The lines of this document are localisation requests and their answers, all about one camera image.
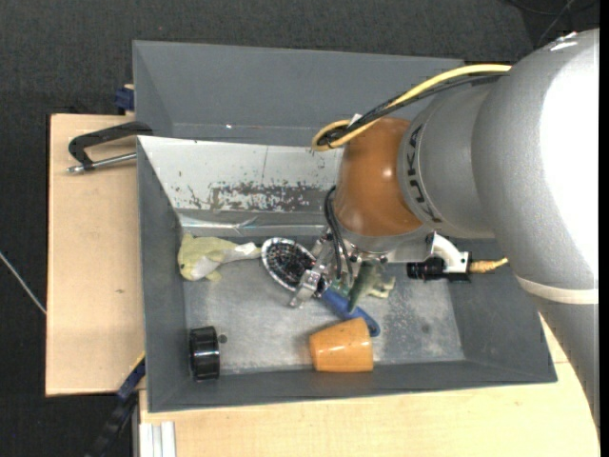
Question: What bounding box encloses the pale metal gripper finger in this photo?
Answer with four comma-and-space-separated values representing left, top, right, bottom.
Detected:
299, 268, 327, 300
288, 283, 315, 310

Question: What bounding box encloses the dark green toy animal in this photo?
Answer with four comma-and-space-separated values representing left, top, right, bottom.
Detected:
346, 260, 397, 314

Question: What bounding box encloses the grey metal bin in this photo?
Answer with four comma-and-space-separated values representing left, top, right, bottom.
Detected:
131, 39, 559, 414

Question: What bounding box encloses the orange cup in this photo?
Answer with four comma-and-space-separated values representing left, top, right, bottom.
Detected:
307, 316, 375, 374

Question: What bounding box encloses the yellow-green toy animal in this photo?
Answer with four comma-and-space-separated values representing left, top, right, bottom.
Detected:
177, 232, 264, 283

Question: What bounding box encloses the black round cap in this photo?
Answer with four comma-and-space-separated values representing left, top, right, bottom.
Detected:
187, 325, 222, 382

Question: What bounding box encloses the pale wood flat board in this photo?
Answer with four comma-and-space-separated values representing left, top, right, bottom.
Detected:
45, 113, 147, 397

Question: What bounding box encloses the blue-handled hairbrush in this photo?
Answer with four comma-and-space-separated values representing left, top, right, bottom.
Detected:
260, 236, 383, 338

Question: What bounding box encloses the black cylinder on white bracket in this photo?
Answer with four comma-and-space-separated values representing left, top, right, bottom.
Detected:
406, 232, 473, 285

